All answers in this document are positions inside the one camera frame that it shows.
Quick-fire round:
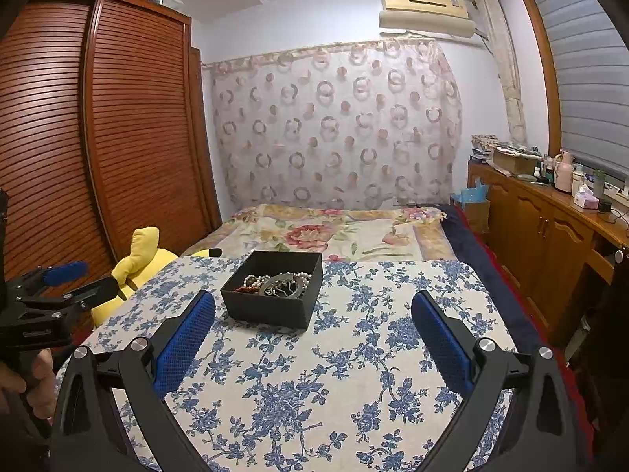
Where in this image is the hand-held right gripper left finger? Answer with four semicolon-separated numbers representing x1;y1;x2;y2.
49;290;219;472

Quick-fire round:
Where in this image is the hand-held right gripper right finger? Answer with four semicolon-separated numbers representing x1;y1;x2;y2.
410;290;590;472

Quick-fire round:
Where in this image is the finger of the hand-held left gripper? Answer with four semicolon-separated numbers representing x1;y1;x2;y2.
22;276;121;316
7;262;89;301

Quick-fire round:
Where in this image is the black jewelry box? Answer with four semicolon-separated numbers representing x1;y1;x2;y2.
220;250;324;330

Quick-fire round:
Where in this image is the pearl necklace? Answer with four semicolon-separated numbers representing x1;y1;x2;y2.
244;271;311;296

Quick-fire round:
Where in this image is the silver chain necklace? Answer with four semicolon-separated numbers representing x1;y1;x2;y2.
263;271;310;301

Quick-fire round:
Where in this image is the person's left hand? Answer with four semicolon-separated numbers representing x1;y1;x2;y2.
0;354;58;421

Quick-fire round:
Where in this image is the yellow plush toy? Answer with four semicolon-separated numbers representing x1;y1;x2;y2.
91;227;223;328

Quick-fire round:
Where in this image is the navy blue blanket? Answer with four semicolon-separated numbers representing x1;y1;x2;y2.
440;204;541;355

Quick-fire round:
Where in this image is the blue floral tablecloth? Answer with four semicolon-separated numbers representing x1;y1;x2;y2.
54;256;517;472

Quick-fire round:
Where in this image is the wooden sideboard cabinet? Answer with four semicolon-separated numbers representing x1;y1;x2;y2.
467;160;629;350

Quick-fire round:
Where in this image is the wooden slatted wardrobe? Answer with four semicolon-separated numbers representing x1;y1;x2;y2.
0;0;222;306

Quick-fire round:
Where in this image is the blue plastic bag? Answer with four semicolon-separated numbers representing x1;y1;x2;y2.
451;182;491;205

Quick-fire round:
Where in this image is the floral bedspread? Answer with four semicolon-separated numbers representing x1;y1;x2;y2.
184;203;455;262

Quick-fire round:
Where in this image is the open cardboard box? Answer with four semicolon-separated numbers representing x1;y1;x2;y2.
491;149;536;176

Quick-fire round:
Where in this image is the stack of books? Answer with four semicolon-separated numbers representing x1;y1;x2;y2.
469;134;497;163

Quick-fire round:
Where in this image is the pink tissue box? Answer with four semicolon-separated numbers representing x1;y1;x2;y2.
573;187;599;212

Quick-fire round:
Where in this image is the pink thermos jug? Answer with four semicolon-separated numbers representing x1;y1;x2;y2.
554;151;575;194

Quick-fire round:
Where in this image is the circle-patterned sheer curtain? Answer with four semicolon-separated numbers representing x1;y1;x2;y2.
204;39;463;212

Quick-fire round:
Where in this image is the beige lace curtain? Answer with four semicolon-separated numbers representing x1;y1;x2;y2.
476;0;529;143

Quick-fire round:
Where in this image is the grey window blind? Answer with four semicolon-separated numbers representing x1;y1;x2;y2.
533;0;629;183

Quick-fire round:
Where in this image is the beige air conditioner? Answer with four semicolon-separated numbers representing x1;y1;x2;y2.
378;0;476;42

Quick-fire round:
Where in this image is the wooden window frame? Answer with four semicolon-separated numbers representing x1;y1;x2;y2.
518;0;629;158

